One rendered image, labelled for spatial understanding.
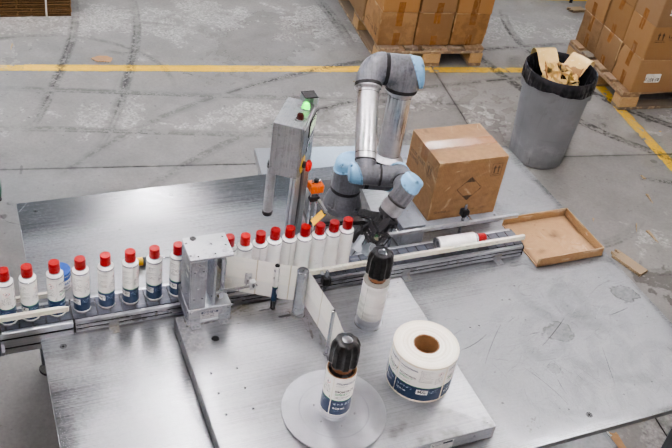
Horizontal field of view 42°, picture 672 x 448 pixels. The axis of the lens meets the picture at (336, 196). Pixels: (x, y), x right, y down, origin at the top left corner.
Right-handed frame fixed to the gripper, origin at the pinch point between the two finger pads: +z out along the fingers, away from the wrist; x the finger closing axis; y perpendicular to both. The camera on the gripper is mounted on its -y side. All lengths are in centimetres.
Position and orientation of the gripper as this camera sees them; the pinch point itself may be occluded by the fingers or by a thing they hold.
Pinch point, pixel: (352, 251)
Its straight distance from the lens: 308.7
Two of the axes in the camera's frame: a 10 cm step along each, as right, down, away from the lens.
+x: 7.3, 2.9, 6.1
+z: -5.7, 7.6, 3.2
